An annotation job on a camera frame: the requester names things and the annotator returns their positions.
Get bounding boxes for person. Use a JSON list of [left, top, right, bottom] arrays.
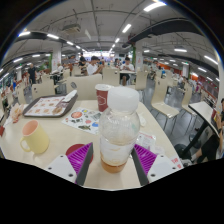
[[86, 55, 104, 76], [191, 98, 224, 164], [78, 52, 88, 67], [27, 63, 38, 86], [119, 57, 136, 87]]

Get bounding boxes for white napkin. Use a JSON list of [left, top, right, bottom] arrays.
[[61, 89, 78, 103]]

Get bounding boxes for white paper with red print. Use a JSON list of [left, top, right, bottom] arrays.
[[169, 155, 184, 169]]

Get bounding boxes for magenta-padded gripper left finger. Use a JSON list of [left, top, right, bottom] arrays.
[[44, 142, 94, 187]]

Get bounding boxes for printed paper flyer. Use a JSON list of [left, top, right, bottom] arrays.
[[61, 107, 103, 135]]

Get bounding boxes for dark food tray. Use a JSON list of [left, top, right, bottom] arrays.
[[22, 94, 79, 118]]

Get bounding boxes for pale yellow mug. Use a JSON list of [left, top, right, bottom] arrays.
[[19, 119, 51, 155]]

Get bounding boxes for beige chair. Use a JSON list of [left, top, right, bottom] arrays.
[[31, 82, 56, 101], [134, 71, 149, 91], [102, 67, 120, 87], [65, 73, 103, 101], [150, 78, 180, 131]]

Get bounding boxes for ceiling lights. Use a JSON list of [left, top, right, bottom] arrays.
[[13, 1, 219, 81]]

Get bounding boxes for white crumpled tissue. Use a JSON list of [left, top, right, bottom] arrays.
[[138, 113, 147, 128]]

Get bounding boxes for crumpled food wrapper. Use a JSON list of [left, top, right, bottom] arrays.
[[9, 103, 24, 124]]

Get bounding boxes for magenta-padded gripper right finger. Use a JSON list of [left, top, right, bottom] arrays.
[[130, 143, 183, 187]]

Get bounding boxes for flat round red coaster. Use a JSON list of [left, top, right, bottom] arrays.
[[65, 143, 89, 158]]

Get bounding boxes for white side table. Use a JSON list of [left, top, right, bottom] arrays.
[[181, 100, 219, 158]]

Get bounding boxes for clear bottle with white cap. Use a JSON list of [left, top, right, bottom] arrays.
[[98, 86, 141, 174]]

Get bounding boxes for red paper cup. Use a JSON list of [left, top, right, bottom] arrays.
[[94, 83, 114, 113]]

